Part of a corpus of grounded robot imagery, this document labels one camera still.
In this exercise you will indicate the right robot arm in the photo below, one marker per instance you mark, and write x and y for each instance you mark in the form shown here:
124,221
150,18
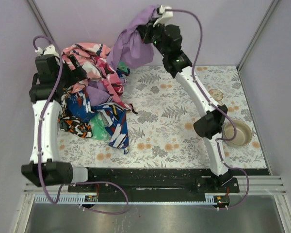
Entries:
167,40

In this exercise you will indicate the salmon whale print cloth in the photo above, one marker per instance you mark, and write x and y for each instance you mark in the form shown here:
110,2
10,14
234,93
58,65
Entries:
85,52

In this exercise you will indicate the white slotted cable duct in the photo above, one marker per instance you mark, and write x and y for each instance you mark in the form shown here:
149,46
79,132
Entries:
87,199

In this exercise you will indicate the right aluminium corner post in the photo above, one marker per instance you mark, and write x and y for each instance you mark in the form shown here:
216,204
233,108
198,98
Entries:
272,7

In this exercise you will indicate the orange black camouflage cloth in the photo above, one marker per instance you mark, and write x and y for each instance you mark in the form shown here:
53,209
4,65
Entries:
74,125

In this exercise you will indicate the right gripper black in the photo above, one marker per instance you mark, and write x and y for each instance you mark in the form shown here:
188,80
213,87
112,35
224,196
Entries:
143,31

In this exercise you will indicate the green white cloth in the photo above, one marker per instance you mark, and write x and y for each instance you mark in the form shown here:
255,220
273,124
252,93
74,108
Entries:
98,122

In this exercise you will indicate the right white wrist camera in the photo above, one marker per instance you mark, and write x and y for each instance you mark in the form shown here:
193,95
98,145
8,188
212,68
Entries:
164,15

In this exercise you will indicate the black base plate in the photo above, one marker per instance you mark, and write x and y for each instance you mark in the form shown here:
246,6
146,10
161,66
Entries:
156,184

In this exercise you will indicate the aluminium front rail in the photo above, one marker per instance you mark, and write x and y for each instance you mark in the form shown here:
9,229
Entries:
258,185

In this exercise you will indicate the blue white patterned cloth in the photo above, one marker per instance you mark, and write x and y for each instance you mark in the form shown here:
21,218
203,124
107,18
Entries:
113,113

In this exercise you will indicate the left aluminium corner post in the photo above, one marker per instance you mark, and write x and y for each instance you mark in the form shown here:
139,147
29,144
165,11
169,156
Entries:
46,35

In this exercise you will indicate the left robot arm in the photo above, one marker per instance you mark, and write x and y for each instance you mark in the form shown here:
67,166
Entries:
45,94

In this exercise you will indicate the amber drinking glass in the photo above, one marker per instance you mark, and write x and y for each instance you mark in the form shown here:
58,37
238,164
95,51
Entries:
216,94

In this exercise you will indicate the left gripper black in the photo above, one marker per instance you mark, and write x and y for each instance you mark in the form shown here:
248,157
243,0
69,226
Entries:
75,70

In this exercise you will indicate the beige metal bowl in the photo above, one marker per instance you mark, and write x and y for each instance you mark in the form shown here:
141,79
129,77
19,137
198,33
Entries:
243,134

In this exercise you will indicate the pink camouflage cloth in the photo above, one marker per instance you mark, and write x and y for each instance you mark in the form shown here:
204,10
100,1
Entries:
109,77

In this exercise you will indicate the aluminium corner post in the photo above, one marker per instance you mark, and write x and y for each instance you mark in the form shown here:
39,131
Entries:
46,35
272,7

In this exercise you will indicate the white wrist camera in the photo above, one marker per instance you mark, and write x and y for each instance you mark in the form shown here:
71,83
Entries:
164,15
49,50

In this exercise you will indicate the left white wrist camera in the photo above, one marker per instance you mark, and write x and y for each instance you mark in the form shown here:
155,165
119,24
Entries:
49,50

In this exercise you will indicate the floral table mat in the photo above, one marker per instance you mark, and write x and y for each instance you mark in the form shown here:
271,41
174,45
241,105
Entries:
161,132

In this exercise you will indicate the purple cloth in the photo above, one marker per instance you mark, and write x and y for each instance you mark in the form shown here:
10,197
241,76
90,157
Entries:
129,49

